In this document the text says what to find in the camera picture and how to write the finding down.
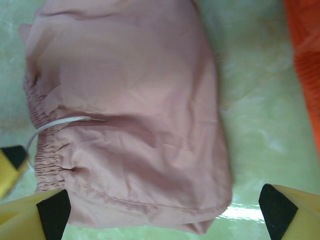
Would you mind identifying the white drawstring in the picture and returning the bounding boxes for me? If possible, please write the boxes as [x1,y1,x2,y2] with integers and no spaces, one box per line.
[24,115,106,166]

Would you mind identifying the pink shorts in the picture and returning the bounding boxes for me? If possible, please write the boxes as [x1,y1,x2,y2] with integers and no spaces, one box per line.
[17,0,235,237]

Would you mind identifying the bright orange textured shorts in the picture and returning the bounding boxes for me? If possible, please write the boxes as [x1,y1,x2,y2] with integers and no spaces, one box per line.
[283,0,320,161]

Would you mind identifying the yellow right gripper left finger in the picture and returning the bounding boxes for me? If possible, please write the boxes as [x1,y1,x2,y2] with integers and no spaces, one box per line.
[0,188,72,240]

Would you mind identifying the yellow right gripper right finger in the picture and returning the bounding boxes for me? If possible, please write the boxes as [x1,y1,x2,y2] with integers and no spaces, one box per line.
[258,183,320,240]

